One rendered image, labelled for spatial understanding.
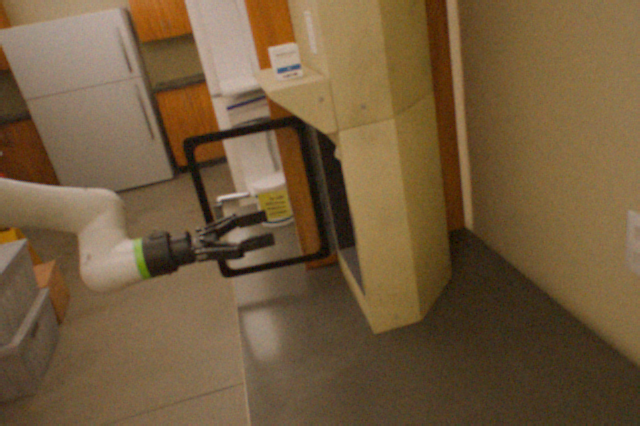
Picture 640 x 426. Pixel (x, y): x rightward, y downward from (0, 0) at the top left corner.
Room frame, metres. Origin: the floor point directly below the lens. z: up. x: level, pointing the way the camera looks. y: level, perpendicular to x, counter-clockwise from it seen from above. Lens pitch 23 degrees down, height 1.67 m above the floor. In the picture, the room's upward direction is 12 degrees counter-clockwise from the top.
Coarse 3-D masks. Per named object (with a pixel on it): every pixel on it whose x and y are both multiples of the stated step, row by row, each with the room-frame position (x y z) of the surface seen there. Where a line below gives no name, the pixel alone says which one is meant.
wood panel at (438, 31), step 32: (256, 0) 1.33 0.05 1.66; (256, 32) 1.33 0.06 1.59; (288, 32) 1.34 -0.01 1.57; (448, 32) 1.39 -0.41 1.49; (448, 64) 1.39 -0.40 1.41; (448, 96) 1.39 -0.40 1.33; (448, 128) 1.38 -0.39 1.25; (448, 160) 1.38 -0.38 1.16; (448, 192) 1.38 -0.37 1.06; (448, 224) 1.38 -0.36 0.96
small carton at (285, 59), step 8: (272, 48) 1.07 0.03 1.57; (280, 48) 1.05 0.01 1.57; (288, 48) 1.05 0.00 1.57; (296, 48) 1.05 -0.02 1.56; (272, 56) 1.06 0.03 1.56; (280, 56) 1.05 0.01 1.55; (288, 56) 1.05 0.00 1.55; (296, 56) 1.05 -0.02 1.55; (272, 64) 1.08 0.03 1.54; (280, 64) 1.05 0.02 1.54; (288, 64) 1.05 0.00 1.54; (296, 64) 1.05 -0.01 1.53; (280, 72) 1.05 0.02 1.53; (288, 72) 1.05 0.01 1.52; (296, 72) 1.05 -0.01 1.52; (280, 80) 1.05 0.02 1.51
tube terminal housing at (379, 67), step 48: (288, 0) 1.27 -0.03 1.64; (336, 0) 0.97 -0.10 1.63; (384, 0) 1.00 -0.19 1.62; (336, 48) 0.97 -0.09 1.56; (384, 48) 0.98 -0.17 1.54; (336, 96) 0.97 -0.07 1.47; (384, 96) 0.98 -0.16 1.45; (432, 96) 1.13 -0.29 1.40; (336, 144) 1.01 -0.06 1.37; (384, 144) 0.98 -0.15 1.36; (432, 144) 1.11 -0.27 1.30; (384, 192) 0.98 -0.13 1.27; (432, 192) 1.09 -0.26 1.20; (384, 240) 0.98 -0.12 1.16; (432, 240) 1.07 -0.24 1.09; (384, 288) 0.97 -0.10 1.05; (432, 288) 1.04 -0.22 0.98
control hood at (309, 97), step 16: (256, 80) 1.21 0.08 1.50; (272, 80) 1.08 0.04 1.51; (288, 80) 1.04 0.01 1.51; (304, 80) 1.00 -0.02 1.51; (320, 80) 0.97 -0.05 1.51; (272, 96) 0.95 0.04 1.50; (288, 96) 0.96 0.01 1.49; (304, 96) 0.96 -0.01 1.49; (320, 96) 0.97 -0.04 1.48; (304, 112) 0.96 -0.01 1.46; (320, 112) 0.97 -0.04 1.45; (320, 128) 0.97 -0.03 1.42; (336, 128) 0.97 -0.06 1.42
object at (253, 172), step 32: (288, 128) 1.27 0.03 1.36; (224, 160) 1.27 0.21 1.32; (256, 160) 1.27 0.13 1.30; (288, 160) 1.27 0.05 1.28; (224, 192) 1.27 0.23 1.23; (256, 192) 1.27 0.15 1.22; (288, 192) 1.27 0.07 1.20; (288, 224) 1.27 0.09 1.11; (256, 256) 1.27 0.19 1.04; (288, 256) 1.27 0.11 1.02
